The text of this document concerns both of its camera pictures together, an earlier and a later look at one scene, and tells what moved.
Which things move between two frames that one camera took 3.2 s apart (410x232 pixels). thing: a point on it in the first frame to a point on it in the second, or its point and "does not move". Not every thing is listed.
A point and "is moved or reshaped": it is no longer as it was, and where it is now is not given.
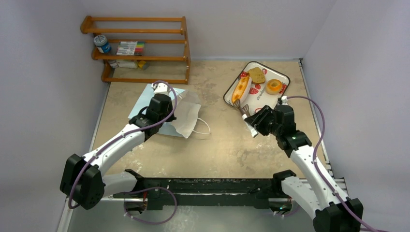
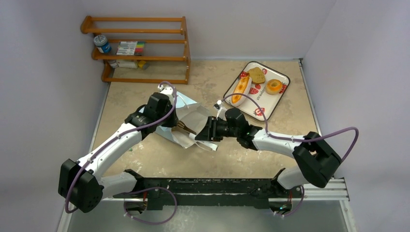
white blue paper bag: x=187 y=112 is moved or reshaped
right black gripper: x=256 y=119 to x=213 y=129
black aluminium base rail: x=263 y=193 does not move
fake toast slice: x=256 y=75 does not move
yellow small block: x=141 y=64 does not move
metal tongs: x=244 y=110 to x=183 y=125
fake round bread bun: x=273 y=86 does not move
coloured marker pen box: x=130 y=48 does not move
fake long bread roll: x=241 y=88 does not move
